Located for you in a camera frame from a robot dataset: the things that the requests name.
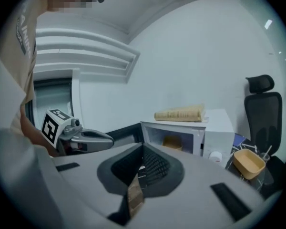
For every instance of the white microwave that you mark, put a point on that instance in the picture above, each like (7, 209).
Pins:
(219, 132)

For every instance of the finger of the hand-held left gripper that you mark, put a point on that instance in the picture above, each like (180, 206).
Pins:
(107, 136)
(95, 144)

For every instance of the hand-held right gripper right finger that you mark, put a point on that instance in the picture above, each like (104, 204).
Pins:
(205, 199)

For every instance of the person's left forearm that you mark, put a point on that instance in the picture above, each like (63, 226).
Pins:
(35, 137)

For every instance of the small white round jar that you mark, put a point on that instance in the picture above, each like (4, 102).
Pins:
(215, 156)

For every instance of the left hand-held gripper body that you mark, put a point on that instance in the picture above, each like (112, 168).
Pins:
(50, 128)

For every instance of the blue notebook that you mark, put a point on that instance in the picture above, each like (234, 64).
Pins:
(239, 141)

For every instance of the clear plastic cup with straw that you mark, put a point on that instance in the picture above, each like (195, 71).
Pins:
(265, 156)

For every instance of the tan wooden board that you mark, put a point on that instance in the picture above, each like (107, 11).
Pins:
(178, 114)

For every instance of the black office chair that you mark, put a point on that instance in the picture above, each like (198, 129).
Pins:
(264, 113)

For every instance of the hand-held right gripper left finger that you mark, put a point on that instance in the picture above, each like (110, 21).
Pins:
(81, 194)

